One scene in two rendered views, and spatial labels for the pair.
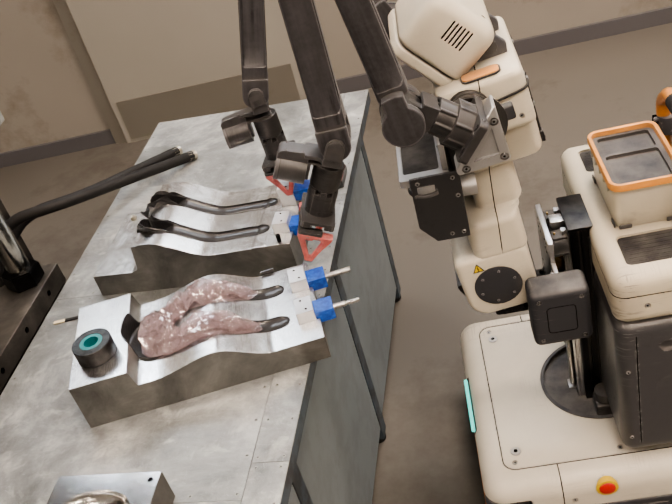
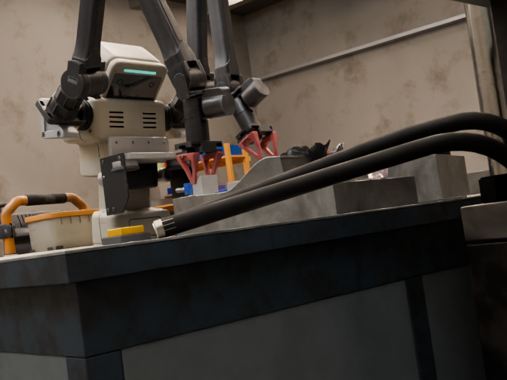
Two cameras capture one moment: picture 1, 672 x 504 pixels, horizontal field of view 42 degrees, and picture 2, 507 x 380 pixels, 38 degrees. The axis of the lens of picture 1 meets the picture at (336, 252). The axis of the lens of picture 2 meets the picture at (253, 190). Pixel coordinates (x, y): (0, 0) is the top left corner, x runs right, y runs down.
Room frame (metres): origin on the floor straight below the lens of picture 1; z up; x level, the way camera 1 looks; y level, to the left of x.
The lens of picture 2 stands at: (3.26, 1.05, 0.80)
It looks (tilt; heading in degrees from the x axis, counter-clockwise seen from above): 3 degrees up; 210
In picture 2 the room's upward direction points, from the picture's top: 8 degrees counter-clockwise
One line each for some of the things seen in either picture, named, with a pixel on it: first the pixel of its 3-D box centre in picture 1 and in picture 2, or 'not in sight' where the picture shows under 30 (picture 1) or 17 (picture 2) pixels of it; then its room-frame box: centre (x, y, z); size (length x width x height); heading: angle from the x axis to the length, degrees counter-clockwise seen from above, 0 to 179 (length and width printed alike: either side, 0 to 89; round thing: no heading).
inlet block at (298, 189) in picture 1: (307, 189); (193, 188); (1.77, 0.02, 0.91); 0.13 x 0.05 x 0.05; 73
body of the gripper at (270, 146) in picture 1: (275, 146); (198, 135); (1.78, 0.06, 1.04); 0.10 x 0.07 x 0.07; 163
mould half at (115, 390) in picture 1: (199, 331); (360, 191); (1.43, 0.32, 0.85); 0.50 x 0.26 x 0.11; 90
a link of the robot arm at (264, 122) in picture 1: (264, 124); (197, 109); (1.78, 0.07, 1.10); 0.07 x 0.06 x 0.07; 89
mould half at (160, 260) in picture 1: (202, 229); (287, 191); (1.80, 0.29, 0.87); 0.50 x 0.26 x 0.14; 73
